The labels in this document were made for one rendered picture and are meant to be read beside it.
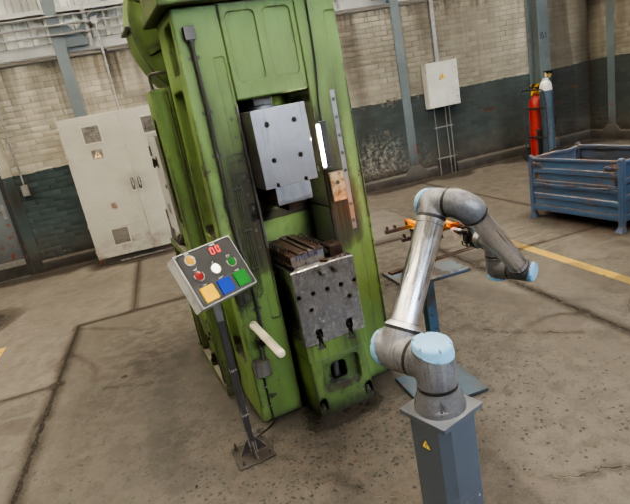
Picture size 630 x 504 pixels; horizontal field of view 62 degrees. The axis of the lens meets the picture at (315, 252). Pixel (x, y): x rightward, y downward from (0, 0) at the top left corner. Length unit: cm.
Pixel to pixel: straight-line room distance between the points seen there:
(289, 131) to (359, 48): 662
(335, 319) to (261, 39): 154
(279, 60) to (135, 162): 525
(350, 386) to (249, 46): 196
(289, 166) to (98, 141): 545
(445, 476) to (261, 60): 212
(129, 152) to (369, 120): 398
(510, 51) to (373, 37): 267
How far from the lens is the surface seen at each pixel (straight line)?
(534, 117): 985
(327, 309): 293
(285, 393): 324
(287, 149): 276
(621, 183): 571
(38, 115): 873
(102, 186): 802
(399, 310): 206
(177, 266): 248
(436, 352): 191
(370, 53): 937
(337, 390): 315
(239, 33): 288
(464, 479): 219
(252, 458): 304
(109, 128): 796
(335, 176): 301
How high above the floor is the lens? 178
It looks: 16 degrees down
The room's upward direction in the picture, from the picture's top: 11 degrees counter-clockwise
